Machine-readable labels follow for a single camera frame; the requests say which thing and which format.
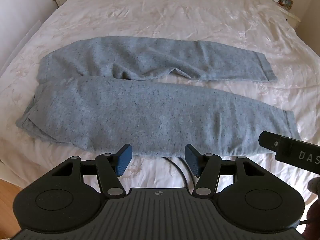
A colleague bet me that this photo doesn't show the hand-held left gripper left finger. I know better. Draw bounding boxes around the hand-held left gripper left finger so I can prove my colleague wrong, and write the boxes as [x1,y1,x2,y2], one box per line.
[47,144,132,198]

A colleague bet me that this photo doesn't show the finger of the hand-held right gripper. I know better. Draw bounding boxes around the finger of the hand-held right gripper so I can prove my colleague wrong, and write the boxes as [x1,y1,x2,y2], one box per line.
[259,130,281,153]

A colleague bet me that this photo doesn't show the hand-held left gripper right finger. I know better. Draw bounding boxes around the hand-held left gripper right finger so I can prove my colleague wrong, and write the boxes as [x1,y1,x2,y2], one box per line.
[184,144,274,197]

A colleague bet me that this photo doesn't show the light blue fleece pants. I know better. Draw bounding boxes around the light blue fleece pants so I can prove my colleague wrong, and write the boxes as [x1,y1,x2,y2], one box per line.
[15,36,302,157]

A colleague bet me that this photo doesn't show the white embroidered bed cover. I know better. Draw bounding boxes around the white embroidered bed cover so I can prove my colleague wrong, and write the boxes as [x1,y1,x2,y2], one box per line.
[0,0,320,202]

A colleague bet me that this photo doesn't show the small framed picture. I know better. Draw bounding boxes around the small framed picture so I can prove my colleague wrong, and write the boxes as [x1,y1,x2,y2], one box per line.
[278,0,293,11]

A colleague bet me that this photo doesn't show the black cable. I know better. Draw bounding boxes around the black cable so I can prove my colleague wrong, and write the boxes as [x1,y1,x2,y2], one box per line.
[162,156,189,188]

